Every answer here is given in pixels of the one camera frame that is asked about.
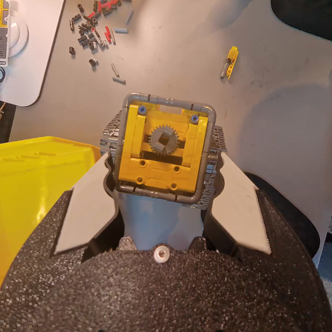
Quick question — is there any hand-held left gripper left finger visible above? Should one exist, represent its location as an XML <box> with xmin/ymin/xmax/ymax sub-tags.
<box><xmin>55</xmin><ymin>152</ymin><xmax>121</xmax><ymax>255</ymax></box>

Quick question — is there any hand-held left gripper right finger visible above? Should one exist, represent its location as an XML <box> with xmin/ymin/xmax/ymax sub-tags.
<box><xmin>204</xmin><ymin>152</ymin><xmax>272</xmax><ymax>256</ymax></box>

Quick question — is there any yellow tracked brick vehicle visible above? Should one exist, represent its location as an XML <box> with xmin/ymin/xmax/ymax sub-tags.
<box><xmin>98</xmin><ymin>92</ymin><xmax>228</xmax><ymax>209</ymax></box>

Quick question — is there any yellow brick piece grey axle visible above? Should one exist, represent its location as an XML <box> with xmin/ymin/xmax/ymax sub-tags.
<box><xmin>220</xmin><ymin>46</ymin><xmax>240</xmax><ymax>80</ymax></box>

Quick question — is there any grey desk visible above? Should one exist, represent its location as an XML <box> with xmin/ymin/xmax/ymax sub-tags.
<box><xmin>8</xmin><ymin>0</ymin><xmax>332</xmax><ymax>249</ymax></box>

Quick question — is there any yellow plastic bin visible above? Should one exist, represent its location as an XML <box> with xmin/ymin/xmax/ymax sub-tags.
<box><xmin>0</xmin><ymin>136</ymin><xmax>103</xmax><ymax>287</ymax></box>

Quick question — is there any white round stand base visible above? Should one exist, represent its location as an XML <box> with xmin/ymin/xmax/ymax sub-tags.
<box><xmin>0</xmin><ymin>0</ymin><xmax>66</xmax><ymax>107</ymax></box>

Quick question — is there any pile of small brick parts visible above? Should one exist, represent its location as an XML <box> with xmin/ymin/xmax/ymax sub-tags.
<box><xmin>68</xmin><ymin>0</ymin><xmax>130</xmax><ymax>68</ymax></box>

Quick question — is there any sticker sheet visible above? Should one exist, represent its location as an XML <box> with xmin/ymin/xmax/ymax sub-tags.
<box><xmin>0</xmin><ymin>0</ymin><xmax>11</xmax><ymax>66</ymax></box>

